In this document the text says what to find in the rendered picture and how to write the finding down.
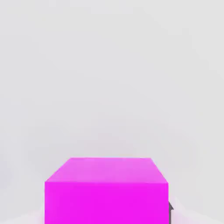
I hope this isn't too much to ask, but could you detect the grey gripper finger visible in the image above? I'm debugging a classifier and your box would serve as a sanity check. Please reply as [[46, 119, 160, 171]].
[[168, 201, 186, 224]]

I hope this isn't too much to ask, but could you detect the small magenta cube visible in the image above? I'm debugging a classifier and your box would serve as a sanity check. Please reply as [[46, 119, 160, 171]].
[[44, 157, 169, 224]]

